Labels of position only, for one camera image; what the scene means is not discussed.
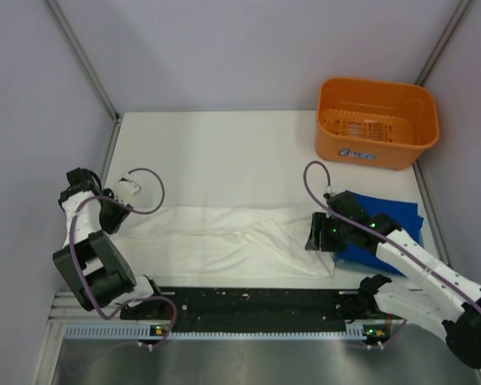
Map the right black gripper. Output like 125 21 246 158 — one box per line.
305 212 350 252

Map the white floral t shirt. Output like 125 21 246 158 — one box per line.
112 206 334 279

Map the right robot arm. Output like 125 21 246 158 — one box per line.
312 191 481 369

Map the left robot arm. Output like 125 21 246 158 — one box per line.
52 168 160 311

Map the orange plastic basket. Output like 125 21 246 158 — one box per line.
314 77 440 170

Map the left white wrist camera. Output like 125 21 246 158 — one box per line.
113 176 141 201

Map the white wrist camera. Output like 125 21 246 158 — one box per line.
324 186 336 199
113 176 141 201

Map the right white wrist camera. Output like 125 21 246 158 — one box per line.
324 186 336 199

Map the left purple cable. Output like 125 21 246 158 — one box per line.
70 167 178 348

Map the purple cable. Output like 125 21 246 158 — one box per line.
302 160 481 350
70 167 178 348

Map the white slotted cable duct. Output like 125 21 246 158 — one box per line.
64 322 390 342

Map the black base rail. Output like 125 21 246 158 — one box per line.
119 285 407 333

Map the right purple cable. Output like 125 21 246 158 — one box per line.
302 160 481 350

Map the left aluminium corner post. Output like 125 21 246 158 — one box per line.
42 0 119 124

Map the aluminium corner post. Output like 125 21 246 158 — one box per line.
414 0 475 87
42 0 119 124

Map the right aluminium corner post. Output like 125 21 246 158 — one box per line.
414 0 475 87

